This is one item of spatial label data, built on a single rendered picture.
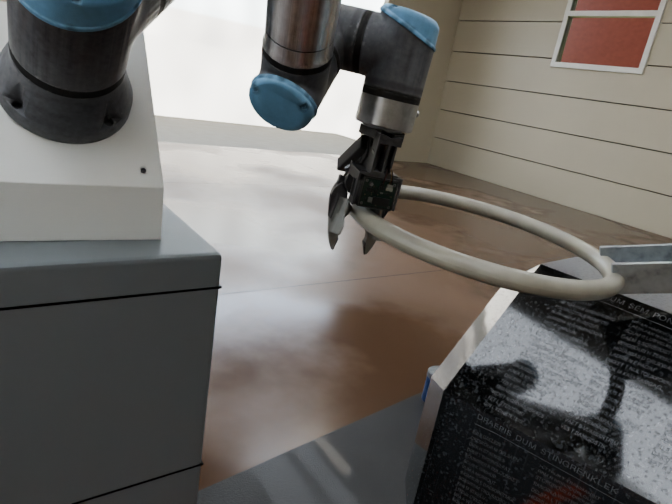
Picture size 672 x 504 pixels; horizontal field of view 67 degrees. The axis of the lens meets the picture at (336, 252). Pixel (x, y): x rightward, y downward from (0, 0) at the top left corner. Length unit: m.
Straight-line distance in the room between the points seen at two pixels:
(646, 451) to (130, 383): 0.83
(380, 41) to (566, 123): 7.61
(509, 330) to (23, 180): 0.89
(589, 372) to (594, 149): 7.12
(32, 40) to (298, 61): 0.33
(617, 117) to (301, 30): 7.48
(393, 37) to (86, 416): 0.73
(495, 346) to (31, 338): 0.81
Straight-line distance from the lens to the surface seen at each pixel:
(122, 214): 0.87
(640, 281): 0.94
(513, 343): 1.09
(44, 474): 0.97
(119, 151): 0.89
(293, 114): 0.69
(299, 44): 0.64
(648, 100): 7.87
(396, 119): 0.77
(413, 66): 0.78
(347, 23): 0.79
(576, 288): 0.78
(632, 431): 1.01
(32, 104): 0.86
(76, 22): 0.72
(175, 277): 0.84
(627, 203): 7.84
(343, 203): 0.83
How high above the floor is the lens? 1.14
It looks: 18 degrees down
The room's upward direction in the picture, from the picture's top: 10 degrees clockwise
